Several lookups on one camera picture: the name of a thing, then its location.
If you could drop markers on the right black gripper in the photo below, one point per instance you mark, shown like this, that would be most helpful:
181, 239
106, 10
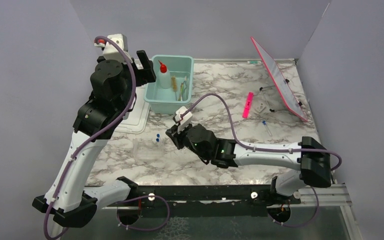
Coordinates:
176, 137

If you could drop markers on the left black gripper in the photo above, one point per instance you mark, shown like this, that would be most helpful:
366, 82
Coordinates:
147, 74

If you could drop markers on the teal plastic bin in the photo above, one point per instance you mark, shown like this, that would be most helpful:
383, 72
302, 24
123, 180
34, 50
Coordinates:
164, 101

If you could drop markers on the tan test tube brush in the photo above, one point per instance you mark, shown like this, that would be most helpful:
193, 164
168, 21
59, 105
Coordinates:
174, 84

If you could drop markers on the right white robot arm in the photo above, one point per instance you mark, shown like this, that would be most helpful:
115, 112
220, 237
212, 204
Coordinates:
308, 162

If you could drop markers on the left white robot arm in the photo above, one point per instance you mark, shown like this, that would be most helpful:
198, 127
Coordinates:
67, 202

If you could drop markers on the white bin lid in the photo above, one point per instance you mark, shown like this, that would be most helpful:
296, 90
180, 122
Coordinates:
137, 118

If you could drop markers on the white red-capped wash bottle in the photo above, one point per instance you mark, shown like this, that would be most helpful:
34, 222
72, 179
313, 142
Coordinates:
164, 76

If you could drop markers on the pink highlighter marker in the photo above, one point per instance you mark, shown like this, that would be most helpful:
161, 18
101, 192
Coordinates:
247, 105

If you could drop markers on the small white eraser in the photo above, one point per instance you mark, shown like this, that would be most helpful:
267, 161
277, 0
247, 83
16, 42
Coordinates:
260, 108

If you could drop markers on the whiteboard stand rod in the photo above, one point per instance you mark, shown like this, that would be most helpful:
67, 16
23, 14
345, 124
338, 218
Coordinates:
268, 96

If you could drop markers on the pink framed whiteboard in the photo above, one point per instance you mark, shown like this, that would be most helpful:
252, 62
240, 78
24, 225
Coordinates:
288, 98

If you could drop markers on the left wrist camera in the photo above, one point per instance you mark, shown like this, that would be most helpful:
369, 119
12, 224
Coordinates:
110, 52

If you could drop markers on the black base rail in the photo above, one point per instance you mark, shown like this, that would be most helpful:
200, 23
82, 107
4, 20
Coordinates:
193, 201

